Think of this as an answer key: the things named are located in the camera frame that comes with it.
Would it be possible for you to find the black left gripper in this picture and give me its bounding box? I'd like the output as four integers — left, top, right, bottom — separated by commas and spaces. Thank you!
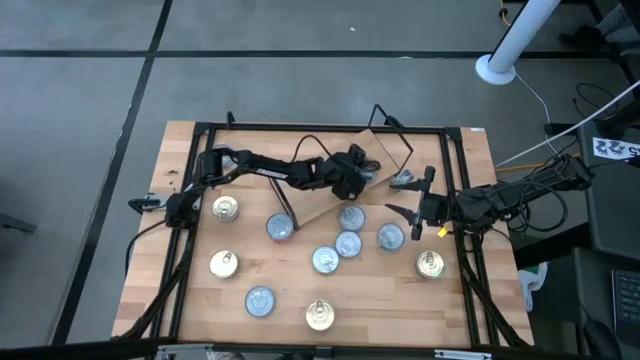
322, 143, 381, 201

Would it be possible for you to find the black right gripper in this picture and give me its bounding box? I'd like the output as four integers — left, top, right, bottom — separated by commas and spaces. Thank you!
383, 165, 459, 242

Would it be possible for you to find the blue-label yellowfin tuna can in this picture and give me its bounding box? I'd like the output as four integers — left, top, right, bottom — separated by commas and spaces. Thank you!
334, 229, 363, 260
244, 285, 277, 319
375, 222, 406, 252

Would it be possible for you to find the red-label silver-lid can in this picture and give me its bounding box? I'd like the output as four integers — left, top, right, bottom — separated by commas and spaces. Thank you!
338, 204, 367, 233
310, 245, 341, 276
265, 212, 296, 245

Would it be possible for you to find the white and green cloth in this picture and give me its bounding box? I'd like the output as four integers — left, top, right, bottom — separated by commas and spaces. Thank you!
517, 262, 550, 311

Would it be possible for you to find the white pole with round base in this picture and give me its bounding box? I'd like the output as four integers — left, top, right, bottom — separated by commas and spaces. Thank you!
474, 0, 564, 86

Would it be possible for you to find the dark grey cabinet top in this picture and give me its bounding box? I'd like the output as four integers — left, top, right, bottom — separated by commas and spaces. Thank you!
577, 119, 640, 261

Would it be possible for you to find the dark grey desk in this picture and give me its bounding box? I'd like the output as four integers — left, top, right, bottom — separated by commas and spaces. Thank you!
572, 247, 640, 360

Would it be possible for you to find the white printed paper sign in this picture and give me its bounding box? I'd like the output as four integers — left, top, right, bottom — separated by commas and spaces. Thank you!
592, 135, 640, 162

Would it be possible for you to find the person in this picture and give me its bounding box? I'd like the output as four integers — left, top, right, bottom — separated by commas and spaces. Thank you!
558, 0, 640, 66

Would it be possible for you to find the black computer mouse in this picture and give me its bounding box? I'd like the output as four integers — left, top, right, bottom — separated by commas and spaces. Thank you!
582, 319, 624, 360

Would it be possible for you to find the black keyboard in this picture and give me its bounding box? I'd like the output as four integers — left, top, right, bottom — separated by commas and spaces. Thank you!
610, 269, 640, 349

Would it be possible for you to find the black rig crossbar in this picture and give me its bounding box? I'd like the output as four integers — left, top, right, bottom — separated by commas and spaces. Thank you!
0, 335, 640, 360

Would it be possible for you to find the dark floor stand foot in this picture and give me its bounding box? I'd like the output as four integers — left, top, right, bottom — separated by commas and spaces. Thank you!
0, 212, 39, 235

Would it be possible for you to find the wooden shelf with black frame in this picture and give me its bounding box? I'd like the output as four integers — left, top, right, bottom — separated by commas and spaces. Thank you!
268, 103, 415, 230

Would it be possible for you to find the black aluminium table frame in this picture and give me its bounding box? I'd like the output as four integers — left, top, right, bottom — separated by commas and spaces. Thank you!
112, 110, 534, 351

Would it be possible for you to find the yellow cable beside table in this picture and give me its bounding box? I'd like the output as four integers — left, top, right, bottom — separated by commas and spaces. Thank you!
494, 158, 556, 174

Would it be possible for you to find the thin white cable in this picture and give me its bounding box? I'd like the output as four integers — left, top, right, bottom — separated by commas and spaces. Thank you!
513, 72, 560, 156

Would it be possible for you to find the thick white cable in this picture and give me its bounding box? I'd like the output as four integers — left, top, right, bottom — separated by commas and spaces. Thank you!
493, 78, 640, 169

